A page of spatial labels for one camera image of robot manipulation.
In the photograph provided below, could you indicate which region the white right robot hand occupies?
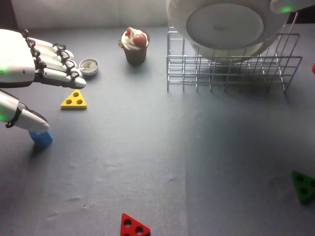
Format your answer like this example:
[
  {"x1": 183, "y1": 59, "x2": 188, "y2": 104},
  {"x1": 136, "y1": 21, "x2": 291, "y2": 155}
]
[{"x1": 269, "y1": 0, "x2": 315, "y2": 14}]

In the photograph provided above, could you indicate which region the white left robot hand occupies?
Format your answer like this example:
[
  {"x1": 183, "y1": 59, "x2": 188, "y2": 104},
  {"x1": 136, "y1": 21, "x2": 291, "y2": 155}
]
[{"x1": 0, "y1": 29, "x2": 87, "y2": 135}]

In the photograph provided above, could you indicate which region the yellow triangle block with holes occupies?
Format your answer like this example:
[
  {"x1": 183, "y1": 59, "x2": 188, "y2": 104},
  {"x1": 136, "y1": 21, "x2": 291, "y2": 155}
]
[{"x1": 61, "y1": 88, "x2": 88, "y2": 110}]

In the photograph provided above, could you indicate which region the small bowl with green sauce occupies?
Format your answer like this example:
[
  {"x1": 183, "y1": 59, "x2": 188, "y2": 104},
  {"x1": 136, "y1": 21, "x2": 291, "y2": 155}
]
[{"x1": 79, "y1": 58, "x2": 99, "y2": 79}]

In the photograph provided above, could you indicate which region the small blue block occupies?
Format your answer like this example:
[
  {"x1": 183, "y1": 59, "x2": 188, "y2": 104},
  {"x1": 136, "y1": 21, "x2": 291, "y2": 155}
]
[{"x1": 29, "y1": 130, "x2": 53, "y2": 149}]

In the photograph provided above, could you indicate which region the chocolate cupcake with cream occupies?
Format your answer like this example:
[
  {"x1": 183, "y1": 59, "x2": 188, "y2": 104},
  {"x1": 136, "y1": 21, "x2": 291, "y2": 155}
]
[{"x1": 118, "y1": 27, "x2": 150, "y2": 66}]

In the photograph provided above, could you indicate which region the green triangle block with holes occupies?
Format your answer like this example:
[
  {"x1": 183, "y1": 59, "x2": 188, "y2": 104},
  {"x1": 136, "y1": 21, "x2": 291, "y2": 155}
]
[{"x1": 291, "y1": 170, "x2": 315, "y2": 205}]

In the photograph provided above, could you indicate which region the red triangle block with holes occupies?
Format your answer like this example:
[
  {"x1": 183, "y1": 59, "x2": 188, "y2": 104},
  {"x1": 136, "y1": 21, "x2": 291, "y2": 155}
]
[{"x1": 120, "y1": 212, "x2": 151, "y2": 236}]

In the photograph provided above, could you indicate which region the silver wire dish rack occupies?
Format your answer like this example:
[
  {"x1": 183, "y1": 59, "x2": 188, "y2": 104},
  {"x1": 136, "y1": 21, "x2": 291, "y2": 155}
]
[{"x1": 166, "y1": 11, "x2": 303, "y2": 93}]

